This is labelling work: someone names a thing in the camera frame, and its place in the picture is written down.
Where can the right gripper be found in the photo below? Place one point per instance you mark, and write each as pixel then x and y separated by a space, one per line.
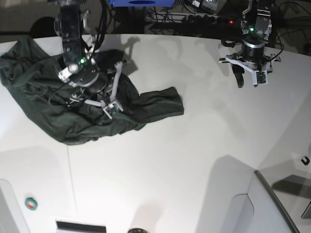
pixel 96 87

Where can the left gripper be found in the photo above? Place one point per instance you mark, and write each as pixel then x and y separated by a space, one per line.
pixel 249 58

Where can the dark green t-shirt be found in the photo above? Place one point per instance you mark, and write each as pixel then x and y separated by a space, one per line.
pixel 27 72

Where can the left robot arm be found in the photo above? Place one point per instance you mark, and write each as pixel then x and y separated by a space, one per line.
pixel 256 26

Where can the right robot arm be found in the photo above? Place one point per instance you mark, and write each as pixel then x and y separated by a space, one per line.
pixel 79 40

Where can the black power strip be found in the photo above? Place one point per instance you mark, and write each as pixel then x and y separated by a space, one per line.
pixel 209 19

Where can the black round stool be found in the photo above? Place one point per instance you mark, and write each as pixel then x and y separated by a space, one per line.
pixel 43 27

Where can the blue box with oval hole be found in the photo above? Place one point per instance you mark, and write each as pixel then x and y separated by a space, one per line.
pixel 133 3

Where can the black hook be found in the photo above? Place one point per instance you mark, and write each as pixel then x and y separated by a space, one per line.
pixel 305 160

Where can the red green emergency button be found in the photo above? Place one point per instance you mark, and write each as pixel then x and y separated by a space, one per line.
pixel 31 203

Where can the black round knob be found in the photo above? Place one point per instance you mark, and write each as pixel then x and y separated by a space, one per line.
pixel 137 230

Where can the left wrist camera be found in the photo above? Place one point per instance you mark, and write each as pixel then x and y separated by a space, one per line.
pixel 259 77

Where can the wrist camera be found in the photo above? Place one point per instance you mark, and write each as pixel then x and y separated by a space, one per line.
pixel 259 77
pixel 112 108

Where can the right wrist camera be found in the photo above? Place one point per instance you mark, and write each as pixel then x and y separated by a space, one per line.
pixel 112 108

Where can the grey metal rail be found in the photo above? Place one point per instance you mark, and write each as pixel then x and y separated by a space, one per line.
pixel 290 223

